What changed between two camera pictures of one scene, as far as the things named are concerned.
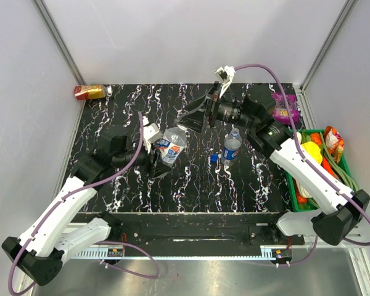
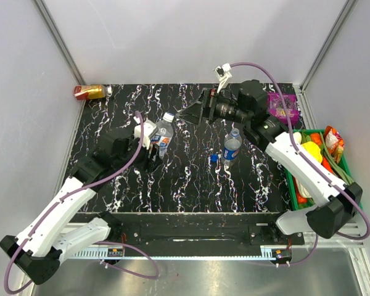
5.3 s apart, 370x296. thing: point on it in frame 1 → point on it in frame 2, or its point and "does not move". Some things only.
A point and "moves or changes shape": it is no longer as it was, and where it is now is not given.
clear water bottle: [169, 147] moves or changes shape
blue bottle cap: [214, 158] does not move
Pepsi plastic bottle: [232, 143] does not move
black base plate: [135, 229] does not move
